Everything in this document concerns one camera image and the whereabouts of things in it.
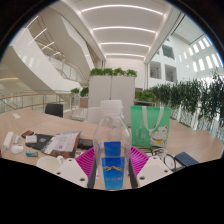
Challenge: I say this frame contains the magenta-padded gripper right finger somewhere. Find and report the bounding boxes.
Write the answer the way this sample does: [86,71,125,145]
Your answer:
[129,146,168,189]

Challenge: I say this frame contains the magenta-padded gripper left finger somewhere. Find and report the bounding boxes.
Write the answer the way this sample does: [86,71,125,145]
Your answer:
[54,147,98,190]

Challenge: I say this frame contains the blue-labelled clear water bottle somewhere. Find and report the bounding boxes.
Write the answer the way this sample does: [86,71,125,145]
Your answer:
[92,99,132,191]

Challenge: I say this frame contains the black-rimmed glasses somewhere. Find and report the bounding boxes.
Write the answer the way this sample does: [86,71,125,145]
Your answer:
[146,146,177,172]

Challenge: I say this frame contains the white printed booklet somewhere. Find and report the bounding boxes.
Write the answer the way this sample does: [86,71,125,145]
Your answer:
[43,130,83,155]

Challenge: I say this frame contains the black charger block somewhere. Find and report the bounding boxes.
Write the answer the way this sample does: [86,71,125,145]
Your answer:
[78,138,94,150]

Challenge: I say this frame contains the black flat sleeve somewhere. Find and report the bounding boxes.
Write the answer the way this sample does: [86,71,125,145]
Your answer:
[25,133,54,151]

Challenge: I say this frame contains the small teal packet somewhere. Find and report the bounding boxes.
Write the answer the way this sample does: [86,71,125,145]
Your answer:
[25,150,39,158]

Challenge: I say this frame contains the green cat-print tote bag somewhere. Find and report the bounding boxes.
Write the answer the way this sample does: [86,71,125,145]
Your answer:
[130,105,172,149]

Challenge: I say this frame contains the small white box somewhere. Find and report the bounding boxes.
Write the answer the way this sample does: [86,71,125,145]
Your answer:
[25,134,38,144]

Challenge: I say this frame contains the red and black phone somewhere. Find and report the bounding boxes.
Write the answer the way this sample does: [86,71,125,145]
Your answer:
[21,129,35,139]

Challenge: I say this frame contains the white computer mouse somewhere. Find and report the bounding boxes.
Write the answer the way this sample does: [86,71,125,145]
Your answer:
[11,143,25,155]

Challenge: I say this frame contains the white chair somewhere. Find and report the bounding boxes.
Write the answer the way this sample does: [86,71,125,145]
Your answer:
[84,106,134,126]

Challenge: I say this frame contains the black chair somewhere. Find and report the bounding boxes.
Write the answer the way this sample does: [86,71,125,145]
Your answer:
[44,103,64,118]

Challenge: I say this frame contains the white power strip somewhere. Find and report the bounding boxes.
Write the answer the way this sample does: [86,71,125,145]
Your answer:
[3,131,15,150]

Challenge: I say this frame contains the planter box with greenery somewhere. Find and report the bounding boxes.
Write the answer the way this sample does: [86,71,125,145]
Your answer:
[134,89,157,108]

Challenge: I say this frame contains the small potted plants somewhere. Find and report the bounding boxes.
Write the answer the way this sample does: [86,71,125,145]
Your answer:
[69,87,90,108]

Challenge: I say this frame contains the green hedge row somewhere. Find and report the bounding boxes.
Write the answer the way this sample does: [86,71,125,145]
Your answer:
[148,71,224,128]

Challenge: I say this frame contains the white cabinet with plants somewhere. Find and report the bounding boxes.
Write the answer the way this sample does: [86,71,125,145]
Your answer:
[88,67,138,116]

